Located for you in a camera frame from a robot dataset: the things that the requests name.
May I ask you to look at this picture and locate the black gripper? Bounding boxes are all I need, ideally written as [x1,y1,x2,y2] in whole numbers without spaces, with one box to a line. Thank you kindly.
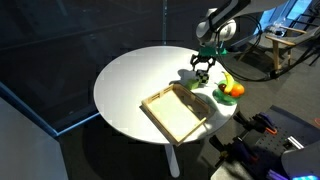
[190,53,217,73]

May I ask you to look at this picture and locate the black and white cube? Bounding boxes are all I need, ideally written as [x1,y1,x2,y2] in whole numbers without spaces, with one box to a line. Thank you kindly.
[195,69,211,86]

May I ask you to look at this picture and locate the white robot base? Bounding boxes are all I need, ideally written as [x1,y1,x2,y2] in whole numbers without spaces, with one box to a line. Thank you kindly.
[280,139,320,180]

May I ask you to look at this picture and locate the small light green cube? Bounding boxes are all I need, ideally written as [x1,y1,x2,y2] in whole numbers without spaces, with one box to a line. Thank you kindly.
[185,78,198,91]

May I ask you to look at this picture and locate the wooden slatted tray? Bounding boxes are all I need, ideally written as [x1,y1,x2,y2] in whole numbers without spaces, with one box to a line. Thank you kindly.
[139,82,213,147]

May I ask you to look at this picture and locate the yellow banana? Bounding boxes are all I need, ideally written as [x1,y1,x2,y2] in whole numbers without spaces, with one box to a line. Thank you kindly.
[221,71,235,95]

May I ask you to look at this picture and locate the green plastic fruit bowl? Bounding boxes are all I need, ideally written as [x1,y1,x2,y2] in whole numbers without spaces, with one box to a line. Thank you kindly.
[212,79,242,107]

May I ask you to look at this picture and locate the orange fruit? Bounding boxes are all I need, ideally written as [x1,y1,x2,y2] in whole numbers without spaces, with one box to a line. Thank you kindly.
[230,83,246,98]

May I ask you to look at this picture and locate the wooden armchair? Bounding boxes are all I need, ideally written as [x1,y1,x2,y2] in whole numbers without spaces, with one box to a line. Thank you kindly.
[237,19,320,81]

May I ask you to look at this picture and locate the blue and orange bar clamp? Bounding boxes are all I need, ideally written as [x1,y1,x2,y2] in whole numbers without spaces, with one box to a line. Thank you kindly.
[209,134,261,168]
[233,111,278,136]

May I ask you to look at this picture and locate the black perforated mounting board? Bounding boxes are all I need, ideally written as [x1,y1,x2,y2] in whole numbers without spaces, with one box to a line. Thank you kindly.
[233,105,320,180]

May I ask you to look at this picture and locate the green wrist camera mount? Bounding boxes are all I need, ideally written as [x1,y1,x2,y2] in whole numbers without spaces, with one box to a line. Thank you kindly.
[198,46,229,58]

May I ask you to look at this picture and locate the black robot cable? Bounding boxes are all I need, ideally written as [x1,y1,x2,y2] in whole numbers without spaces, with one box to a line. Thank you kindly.
[215,14,320,82]

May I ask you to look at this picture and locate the white table pedestal leg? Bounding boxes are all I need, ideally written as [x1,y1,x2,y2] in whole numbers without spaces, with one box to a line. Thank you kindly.
[164,143,181,179]

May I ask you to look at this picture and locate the silver aluminium profile rail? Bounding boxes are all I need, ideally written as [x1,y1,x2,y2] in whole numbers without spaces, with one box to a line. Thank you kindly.
[266,169,288,180]
[287,135,305,150]

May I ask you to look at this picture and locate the blue glass partition floor rail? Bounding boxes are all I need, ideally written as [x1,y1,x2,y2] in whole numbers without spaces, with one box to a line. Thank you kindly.
[0,81,101,138]

